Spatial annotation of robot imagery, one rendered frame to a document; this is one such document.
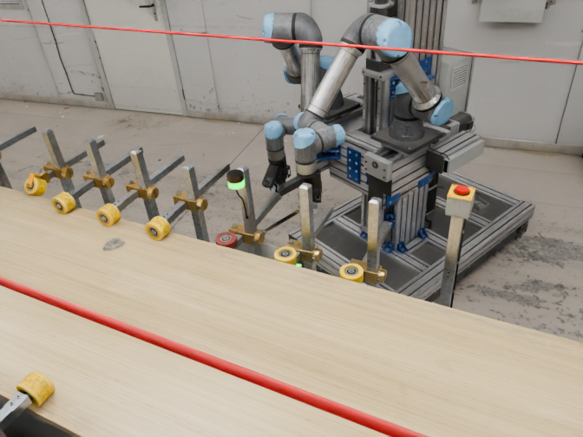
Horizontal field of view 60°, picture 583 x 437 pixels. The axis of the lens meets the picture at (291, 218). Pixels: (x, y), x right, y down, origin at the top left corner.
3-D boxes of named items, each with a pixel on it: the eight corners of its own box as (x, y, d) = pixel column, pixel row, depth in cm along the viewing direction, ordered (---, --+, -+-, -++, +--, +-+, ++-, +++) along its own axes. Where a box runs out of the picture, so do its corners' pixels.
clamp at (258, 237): (236, 232, 205) (234, 222, 202) (265, 239, 199) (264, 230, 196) (229, 240, 201) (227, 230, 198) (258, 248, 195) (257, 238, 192)
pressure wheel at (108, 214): (107, 198, 199) (122, 211, 199) (103, 211, 205) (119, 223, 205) (96, 207, 195) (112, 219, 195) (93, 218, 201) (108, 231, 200)
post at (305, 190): (309, 283, 201) (302, 180, 173) (317, 285, 199) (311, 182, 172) (305, 288, 198) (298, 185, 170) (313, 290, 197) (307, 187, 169)
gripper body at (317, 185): (321, 205, 182) (319, 176, 175) (298, 205, 183) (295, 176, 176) (322, 193, 188) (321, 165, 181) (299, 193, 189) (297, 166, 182)
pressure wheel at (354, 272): (336, 290, 177) (335, 265, 170) (356, 283, 179) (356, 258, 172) (346, 305, 170) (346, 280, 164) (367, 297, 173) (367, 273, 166)
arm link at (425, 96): (434, 100, 208) (375, 5, 170) (461, 111, 198) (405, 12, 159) (415, 122, 209) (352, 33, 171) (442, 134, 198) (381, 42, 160)
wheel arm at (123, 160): (138, 151, 246) (136, 145, 244) (144, 152, 245) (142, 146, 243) (61, 205, 211) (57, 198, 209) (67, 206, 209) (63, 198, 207)
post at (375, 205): (369, 300, 191) (371, 194, 163) (377, 303, 190) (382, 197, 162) (365, 306, 189) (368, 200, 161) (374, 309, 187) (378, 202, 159)
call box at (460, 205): (448, 205, 154) (452, 183, 150) (472, 209, 152) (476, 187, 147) (443, 217, 149) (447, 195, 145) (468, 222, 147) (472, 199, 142)
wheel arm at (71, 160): (101, 144, 256) (99, 138, 254) (105, 145, 255) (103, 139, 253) (44, 179, 230) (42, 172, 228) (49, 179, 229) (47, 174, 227)
